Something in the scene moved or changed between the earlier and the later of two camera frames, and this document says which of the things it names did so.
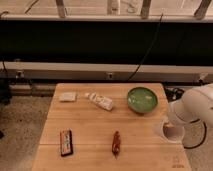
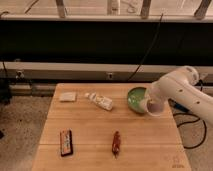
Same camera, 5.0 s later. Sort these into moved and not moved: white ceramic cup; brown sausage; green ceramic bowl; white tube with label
Moved: white ceramic cup
Not moved: green ceramic bowl; white tube with label; brown sausage
